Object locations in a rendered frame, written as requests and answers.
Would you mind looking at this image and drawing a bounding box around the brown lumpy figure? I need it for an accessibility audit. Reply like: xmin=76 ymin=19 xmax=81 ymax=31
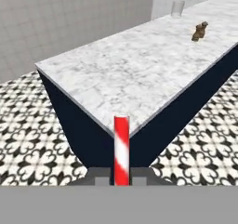
xmin=191 ymin=20 xmax=209 ymax=43

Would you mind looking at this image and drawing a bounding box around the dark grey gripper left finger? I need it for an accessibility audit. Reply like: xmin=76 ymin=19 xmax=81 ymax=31
xmin=68 ymin=166 xmax=115 ymax=187

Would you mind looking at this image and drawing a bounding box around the red and white striped straw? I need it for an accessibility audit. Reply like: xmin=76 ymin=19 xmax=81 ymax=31
xmin=113 ymin=115 xmax=131 ymax=187

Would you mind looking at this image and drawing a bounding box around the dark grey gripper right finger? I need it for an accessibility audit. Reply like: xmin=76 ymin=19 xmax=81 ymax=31
xmin=128 ymin=166 xmax=172 ymax=187

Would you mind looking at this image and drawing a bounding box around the clear glass cup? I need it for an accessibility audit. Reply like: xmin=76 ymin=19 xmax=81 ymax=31
xmin=170 ymin=0 xmax=186 ymax=19

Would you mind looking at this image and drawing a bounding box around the marble-topped dark blue counter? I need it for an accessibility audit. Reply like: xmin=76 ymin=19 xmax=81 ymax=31
xmin=33 ymin=0 xmax=238 ymax=169

